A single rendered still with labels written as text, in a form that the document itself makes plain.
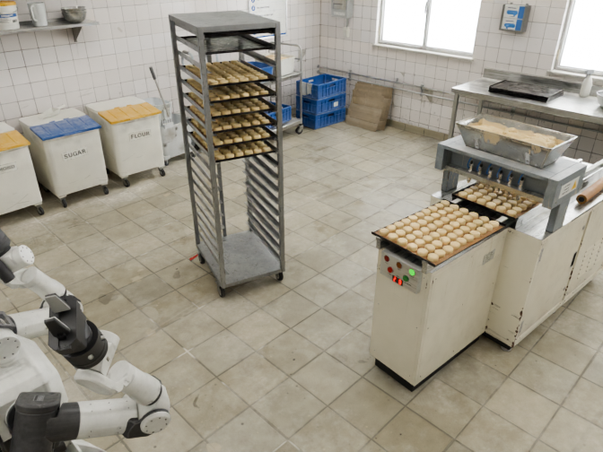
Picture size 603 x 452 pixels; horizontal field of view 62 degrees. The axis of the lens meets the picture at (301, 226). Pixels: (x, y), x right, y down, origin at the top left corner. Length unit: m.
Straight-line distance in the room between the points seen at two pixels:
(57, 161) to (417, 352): 3.66
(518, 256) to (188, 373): 2.00
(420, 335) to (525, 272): 0.73
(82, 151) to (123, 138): 0.43
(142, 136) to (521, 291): 3.86
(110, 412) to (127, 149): 4.16
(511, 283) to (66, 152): 3.90
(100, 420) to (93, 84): 4.72
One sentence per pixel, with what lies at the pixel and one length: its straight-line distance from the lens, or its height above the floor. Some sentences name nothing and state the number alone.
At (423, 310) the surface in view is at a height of 0.60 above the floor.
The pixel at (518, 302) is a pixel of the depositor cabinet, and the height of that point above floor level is 0.41.
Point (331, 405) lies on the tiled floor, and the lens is 2.92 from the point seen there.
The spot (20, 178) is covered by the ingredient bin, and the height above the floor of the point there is 0.41.
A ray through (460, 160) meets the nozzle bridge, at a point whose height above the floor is 1.09.
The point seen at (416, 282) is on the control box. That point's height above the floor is 0.77.
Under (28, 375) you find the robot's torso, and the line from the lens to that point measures 1.51.
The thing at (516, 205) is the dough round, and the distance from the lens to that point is 3.11.
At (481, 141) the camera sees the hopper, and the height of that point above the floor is 1.24.
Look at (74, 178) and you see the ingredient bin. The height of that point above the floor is 0.27.
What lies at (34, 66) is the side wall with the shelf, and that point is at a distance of 5.60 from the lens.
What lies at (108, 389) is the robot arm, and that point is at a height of 1.30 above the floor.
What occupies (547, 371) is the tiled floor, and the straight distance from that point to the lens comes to 3.41.
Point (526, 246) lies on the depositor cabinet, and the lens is 2.99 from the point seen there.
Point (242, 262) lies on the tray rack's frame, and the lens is 3.75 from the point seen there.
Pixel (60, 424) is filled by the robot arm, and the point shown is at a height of 1.20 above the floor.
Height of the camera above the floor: 2.20
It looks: 29 degrees down
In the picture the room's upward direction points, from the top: straight up
